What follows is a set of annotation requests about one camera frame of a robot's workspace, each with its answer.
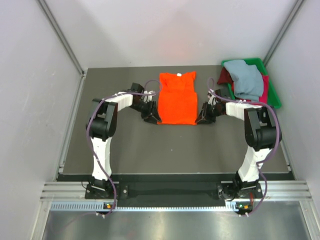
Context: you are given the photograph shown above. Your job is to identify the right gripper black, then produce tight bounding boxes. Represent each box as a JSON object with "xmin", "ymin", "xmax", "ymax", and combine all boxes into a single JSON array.
[{"xmin": 195, "ymin": 101, "xmax": 224, "ymax": 125}]

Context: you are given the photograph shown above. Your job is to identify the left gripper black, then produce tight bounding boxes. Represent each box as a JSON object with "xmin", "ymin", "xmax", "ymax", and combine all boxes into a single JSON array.
[{"xmin": 130, "ymin": 100, "xmax": 162, "ymax": 125}]

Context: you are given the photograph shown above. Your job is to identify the orange t shirt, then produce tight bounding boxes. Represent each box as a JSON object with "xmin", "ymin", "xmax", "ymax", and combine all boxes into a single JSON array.
[{"xmin": 157, "ymin": 71, "xmax": 198, "ymax": 125}]

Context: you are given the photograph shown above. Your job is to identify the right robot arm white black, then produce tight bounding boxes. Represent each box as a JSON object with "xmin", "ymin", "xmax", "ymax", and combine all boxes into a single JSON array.
[{"xmin": 195, "ymin": 88, "xmax": 282, "ymax": 198}]

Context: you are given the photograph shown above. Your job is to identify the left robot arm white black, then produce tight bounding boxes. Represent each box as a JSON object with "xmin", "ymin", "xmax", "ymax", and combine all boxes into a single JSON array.
[{"xmin": 85, "ymin": 83, "xmax": 162, "ymax": 199}]

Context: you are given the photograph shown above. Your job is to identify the dark red t shirt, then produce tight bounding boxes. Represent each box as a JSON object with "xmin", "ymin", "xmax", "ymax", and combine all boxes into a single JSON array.
[{"xmin": 217, "ymin": 67, "xmax": 234, "ymax": 85}]

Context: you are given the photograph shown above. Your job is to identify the grey blue t shirt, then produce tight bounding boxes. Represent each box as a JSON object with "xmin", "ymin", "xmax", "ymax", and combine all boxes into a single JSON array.
[{"xmin": 223, "ymin": 59, "xmax": 264, "ymax": 102}]

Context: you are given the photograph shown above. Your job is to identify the magenta t shirt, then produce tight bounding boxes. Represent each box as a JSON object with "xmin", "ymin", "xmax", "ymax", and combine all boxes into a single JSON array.
[{"xmin": 231, "ymin": 74, "xmax": 270, "ymax": 105}]

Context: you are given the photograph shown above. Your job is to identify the green plastic bin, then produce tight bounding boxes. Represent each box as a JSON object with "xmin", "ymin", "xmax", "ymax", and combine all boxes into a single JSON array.
[{"xmin": 221, "ymin": 57, "xmax": 282, "ymax": 109}]

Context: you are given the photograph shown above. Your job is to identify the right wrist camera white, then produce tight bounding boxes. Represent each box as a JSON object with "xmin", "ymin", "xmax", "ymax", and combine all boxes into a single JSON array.
[{"xmin": 207, "ymin": 88, "xmax": 218, "ymax": 107}]

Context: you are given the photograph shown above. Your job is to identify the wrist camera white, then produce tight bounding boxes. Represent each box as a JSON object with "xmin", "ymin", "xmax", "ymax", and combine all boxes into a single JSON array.
[
  {"xmin": 207, "ymin": 88, "xmax": 218, "ymax": 107},
  {"xmin": 143, "ymin": 90, "xmax": 157, "ymax": 102}
]

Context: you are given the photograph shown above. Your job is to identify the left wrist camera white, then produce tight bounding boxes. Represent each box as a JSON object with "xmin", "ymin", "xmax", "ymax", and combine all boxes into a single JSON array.
[{"xmin": 143, "ymin": 90, "xmax": 157, "ymax": 102}]

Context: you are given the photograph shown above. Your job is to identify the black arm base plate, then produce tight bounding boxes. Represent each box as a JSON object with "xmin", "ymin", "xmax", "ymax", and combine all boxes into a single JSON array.
[{"xmin": 85, "ymin": 173, "xmax": 263, "ymax": 208}]

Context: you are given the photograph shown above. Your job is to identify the aluminium frame rail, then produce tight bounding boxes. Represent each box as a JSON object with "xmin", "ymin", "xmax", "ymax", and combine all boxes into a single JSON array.
[{"xmin": 40, "ymin": 180, "xmax": 312, "ymax": 202}]

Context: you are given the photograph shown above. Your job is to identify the grey slotted cable duct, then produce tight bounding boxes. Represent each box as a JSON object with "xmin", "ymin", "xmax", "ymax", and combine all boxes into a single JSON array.
[{"xmin": 50, "ymin": 201, "xmax": 239, "ymax": 212}]

